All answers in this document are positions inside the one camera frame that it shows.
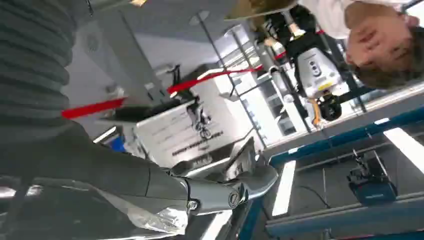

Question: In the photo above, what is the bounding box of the white printed carton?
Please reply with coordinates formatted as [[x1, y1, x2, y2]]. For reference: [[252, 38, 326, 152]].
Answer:
[[135, 98, 234, 168]]

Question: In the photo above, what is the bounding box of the red barrier ribbon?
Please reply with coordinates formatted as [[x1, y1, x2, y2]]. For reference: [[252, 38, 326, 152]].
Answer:
[[61, 64, 266, 120]]

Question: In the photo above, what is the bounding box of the person in white shirt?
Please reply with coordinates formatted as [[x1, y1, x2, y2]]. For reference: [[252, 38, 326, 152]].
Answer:
[[298, 0, 424, 90]]

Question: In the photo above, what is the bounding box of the background humanoid robot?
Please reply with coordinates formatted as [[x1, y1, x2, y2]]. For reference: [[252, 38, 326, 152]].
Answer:
[[264, 5, 353, 122]]

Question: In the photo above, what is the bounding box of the black ceiling-mounted device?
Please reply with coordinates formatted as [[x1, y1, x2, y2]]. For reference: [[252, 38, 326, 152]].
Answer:
[[346, 149, 399, 206]]

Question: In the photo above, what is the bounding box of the white ceiling light panel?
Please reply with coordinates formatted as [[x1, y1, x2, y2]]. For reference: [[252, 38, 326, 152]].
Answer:
[[271, 160, 297, 218], [383, 127, 424, 175]]

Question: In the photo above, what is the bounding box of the grey kiosk stand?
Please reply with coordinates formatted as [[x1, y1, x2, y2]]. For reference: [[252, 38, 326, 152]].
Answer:
[[66, 0, 175, 107]]

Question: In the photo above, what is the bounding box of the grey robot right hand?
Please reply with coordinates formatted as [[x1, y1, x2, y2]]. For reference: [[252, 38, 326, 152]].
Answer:
[[0, 119, 279, 240]]

